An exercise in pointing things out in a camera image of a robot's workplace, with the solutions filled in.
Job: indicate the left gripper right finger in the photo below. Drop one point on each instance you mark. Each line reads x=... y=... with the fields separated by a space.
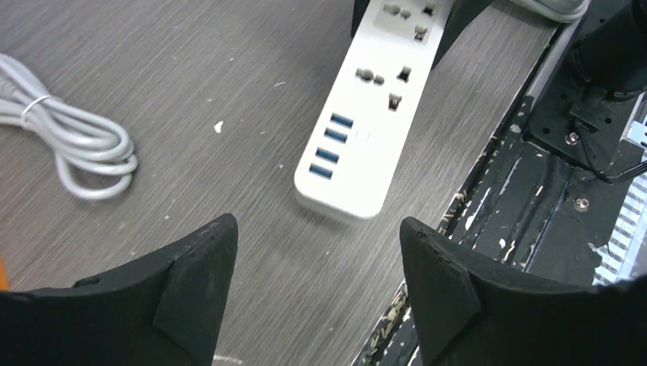
x=469 y=309

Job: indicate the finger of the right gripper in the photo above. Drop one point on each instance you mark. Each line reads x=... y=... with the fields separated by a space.
x=358 y=11
x=462 y=13

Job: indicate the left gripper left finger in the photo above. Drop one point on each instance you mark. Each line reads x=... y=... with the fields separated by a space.
x=163 y=308

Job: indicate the short white power strip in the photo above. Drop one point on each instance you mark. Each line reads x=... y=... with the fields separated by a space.
x=275 y=95

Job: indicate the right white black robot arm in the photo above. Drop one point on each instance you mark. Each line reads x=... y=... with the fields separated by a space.
x=612 y=57

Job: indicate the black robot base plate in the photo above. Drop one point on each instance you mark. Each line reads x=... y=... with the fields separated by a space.
x=559 y=193

